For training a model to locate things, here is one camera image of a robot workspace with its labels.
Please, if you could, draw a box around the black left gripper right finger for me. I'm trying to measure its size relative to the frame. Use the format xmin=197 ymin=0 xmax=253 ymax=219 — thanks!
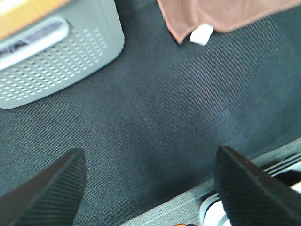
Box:
xmin=214 ymin=146 xmax=301 ymax=226

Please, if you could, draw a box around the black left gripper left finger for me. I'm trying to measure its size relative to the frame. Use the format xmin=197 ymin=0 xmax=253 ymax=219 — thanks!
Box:
xmin=0 ymin=148 xmax=86 ymax=226

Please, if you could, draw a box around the brown towel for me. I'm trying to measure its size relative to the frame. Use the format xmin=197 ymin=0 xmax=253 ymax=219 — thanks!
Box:
xmin=157 ymin=0 xmax=301 ymax=44

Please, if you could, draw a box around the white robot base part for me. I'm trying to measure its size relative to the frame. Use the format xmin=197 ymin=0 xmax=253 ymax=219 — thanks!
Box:
xmin=199 ymin=193 xmax=231 ymax=226

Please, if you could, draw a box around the white towel label tag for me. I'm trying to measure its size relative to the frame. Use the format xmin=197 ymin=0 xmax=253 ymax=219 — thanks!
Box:
xmin=190 ymin=24 xmax=214 ymax=46

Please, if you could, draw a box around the black fabric table mat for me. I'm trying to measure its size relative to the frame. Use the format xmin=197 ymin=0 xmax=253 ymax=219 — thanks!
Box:
xmin=0 ymin=0 xmax=301 ymax=226

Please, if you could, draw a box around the grey perforated laundry basket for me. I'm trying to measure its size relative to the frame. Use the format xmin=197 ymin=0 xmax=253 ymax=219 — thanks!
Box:
xmin=0 ymin=0 xmax=124 ymax=109

